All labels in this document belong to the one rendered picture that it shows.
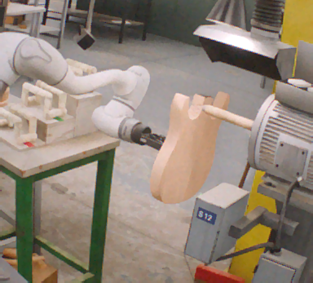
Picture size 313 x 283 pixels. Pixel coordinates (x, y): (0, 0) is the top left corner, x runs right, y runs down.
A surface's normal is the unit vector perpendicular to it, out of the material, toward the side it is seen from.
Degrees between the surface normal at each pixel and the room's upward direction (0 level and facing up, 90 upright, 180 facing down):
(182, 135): 91
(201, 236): 90
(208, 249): 90
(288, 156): 90
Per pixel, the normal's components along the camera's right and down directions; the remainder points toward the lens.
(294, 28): -0.59, 0.18
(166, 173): 0.79, 0.32
